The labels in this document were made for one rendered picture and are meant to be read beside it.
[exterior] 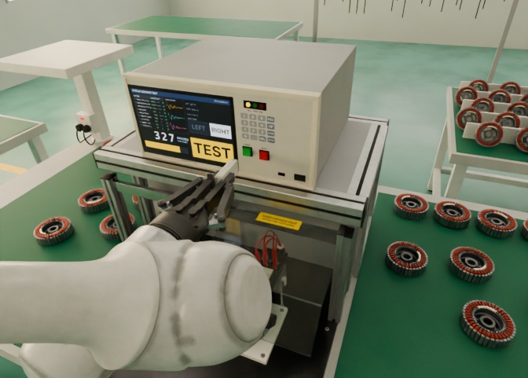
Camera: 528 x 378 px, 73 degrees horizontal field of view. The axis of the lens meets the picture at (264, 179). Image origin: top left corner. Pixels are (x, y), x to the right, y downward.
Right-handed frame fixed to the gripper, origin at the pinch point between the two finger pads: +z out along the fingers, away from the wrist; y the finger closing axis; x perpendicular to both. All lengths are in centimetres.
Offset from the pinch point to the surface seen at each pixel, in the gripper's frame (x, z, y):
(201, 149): -1.8, 9.5, -11.4
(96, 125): -34, 62, -104
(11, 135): -44, 53, -157
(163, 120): 3.9, 9.5, -20.3
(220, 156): -2.7, 9.5, -6.8
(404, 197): -40, 61, 35
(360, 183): -6.9, 15.7, 23.1
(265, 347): -40.0, -7.8, 10.1
